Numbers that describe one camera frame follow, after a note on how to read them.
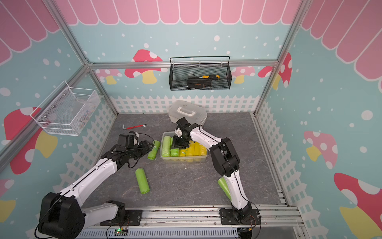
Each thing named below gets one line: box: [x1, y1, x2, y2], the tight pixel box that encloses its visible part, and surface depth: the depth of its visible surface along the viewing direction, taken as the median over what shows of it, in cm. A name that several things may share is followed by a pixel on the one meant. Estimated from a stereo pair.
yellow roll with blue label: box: [193, 141, 201, 156], surface depth 96 cm
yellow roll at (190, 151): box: [185, 143, 195, 157], surface depth 96 cm
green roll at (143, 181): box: [135, 167, 150, 195], surface depth 85 cm
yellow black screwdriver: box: [188, 74, 220, 79], surface depth 93 cm
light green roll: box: [161, 135, 171, 157], surface depth 94 cm
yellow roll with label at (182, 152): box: [179, 148, 187, 157], surface depth 94 cm
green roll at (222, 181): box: [217, 176, 232, 201], surface depth 84 cm
